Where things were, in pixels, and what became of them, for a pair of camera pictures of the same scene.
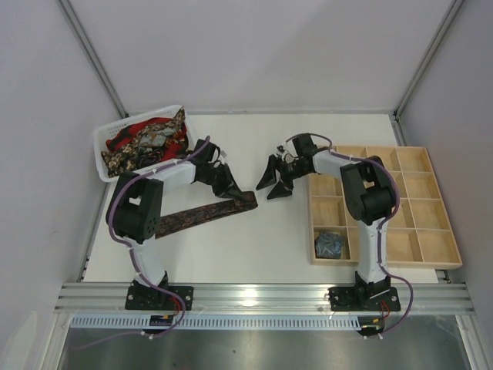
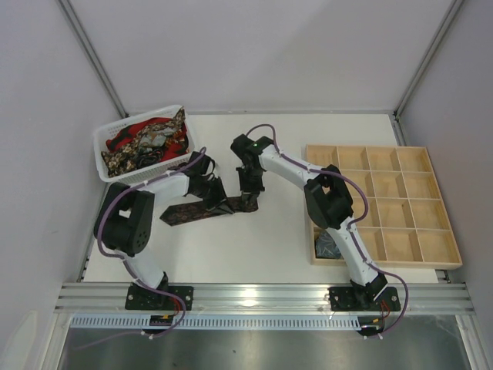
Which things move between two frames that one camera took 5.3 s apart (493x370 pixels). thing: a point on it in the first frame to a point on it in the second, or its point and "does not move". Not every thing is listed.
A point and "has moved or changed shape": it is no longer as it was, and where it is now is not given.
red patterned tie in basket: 128,134 does not move
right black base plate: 364,299 does not move
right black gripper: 286,171 to 250,186
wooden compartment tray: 419,233 does not move
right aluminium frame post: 418,73 does not move
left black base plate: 152,297 does not move
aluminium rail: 444,297 does not move
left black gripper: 219,176 to 215,193
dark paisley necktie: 174,223 has moved or changed shape
